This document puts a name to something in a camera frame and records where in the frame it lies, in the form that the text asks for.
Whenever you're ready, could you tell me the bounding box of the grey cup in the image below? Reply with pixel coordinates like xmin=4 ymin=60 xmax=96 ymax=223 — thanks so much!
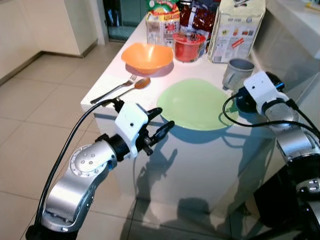
xmin=222 ymin=58 xmax=256 ymax=92

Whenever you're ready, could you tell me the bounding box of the copper coloured spoon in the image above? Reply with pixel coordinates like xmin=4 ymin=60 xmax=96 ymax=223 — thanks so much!
xmin=102 ymin=77 xmax=152 ymax=104

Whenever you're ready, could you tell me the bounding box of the light green plate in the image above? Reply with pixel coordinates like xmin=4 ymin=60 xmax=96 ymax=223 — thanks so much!
xmin=156 ymin=78 xmax=240 ymax=132

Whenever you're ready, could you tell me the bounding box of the white table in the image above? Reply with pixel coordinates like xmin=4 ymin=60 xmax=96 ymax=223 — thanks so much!
xmin=80 ymin=14 xmax=320 ymax=217

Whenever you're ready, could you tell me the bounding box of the metal fork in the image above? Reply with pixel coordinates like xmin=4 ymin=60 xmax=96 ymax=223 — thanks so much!
xmin=89 ymin=73 xmax=139 ymax=105

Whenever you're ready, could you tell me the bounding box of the orange bowl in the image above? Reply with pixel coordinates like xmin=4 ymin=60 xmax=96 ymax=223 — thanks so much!
xmin=121 ymin=42 xmax=175 ymax=76

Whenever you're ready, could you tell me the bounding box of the large white printed carton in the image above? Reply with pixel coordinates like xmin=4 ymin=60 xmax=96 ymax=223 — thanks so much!
xmin=207 ymin=0 xmax=266 ymax=65

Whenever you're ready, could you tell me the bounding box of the red plastic cup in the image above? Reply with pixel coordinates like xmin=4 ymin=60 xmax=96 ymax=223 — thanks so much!
xmin=172 ymin=31 xmax=207 ymax=64

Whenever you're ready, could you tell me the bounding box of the colourful printed food box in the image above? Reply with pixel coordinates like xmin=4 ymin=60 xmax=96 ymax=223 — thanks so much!
xmin=145 ymin=0 xmax=181 ymax=49

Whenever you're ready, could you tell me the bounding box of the white counter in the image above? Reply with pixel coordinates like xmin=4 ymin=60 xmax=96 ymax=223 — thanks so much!
xmin=264 ymin=0 xmax=320 ymax=47

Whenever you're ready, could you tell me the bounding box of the dark red snack bag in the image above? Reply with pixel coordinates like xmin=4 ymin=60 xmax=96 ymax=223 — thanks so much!
xmin=178 ymin=0 xmax=221 ymax=42

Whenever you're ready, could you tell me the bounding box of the dark glass door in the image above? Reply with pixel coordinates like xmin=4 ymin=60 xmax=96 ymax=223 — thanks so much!
xmin=102 ymin=0 xmax=149 ymax=42

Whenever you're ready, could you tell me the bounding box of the white cabinet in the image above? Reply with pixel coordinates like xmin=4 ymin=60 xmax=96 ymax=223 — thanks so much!
xmin=0 ymin=0 xmax=99 ymax=87

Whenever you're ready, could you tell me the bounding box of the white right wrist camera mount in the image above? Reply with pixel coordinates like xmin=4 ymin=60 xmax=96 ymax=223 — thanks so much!
xmin=243 ymin=71 xmax=281 ymax=114

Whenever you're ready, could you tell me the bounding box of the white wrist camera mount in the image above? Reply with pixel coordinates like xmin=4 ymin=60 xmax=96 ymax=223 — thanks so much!
xmin=243 ymin=71 xmax=281 ymax=114
xmin=114 ymin=102 xmax=150 ymax=157

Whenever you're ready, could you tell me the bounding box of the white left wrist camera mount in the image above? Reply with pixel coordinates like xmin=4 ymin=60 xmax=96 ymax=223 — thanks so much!
xmin=114 ymin=102 xmax=150 ymax=157

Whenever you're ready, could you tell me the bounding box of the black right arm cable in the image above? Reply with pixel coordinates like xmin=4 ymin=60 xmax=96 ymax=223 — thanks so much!
xmin=221 ymin=91 xmax=320 ymax=139

